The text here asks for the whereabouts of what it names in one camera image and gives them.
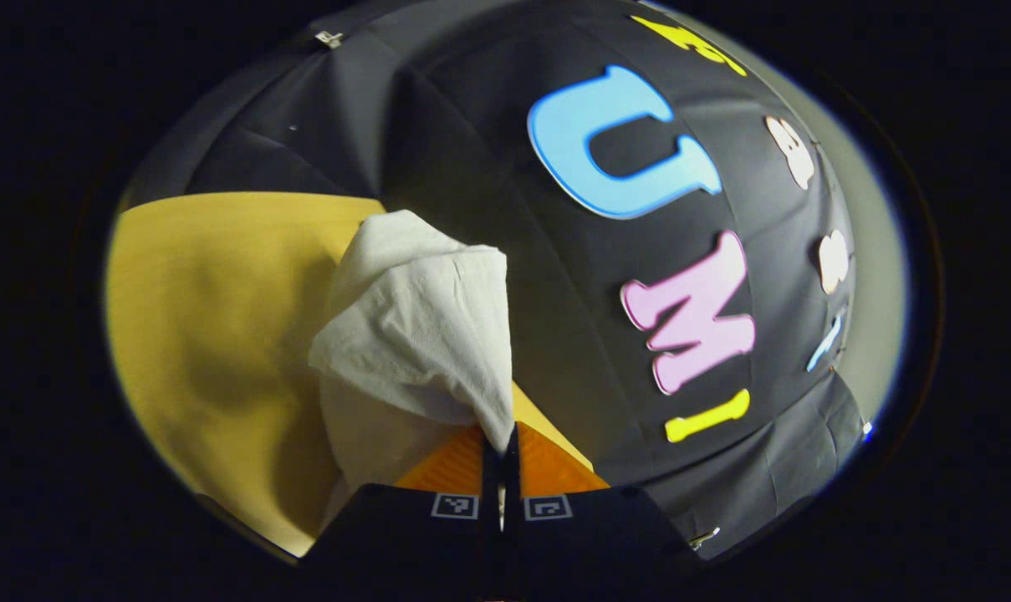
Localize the black backdrop cloth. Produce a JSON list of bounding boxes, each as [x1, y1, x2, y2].
[[120, 0, 870, 561]]

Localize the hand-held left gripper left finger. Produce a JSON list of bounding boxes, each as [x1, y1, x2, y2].
[[300, 423, 503, 602]]

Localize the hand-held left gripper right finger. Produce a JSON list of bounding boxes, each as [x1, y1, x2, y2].
[[504, 421, 700, 602]]

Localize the white jeans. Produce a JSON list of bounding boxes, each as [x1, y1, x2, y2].
[[309, 209, 515, 536]]

